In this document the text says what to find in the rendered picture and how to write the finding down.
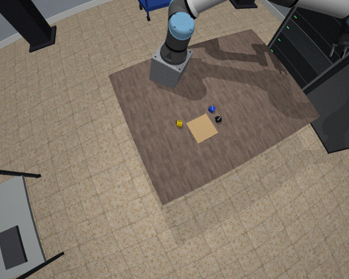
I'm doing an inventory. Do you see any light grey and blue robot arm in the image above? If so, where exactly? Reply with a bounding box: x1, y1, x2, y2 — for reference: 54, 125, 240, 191
160, 0, 349, 65

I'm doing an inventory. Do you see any black die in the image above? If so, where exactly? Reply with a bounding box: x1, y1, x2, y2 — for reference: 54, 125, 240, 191
215, 116, 222, 123

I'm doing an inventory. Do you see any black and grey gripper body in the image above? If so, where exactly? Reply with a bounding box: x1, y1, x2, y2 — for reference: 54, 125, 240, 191
334, 19, 349, 47

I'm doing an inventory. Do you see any blue die with white pips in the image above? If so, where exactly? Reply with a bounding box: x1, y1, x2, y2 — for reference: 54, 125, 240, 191
209, 106, 216, 113

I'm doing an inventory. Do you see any tan flat mat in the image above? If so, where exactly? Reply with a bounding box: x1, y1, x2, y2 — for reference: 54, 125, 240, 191
186, 114, 218, 144

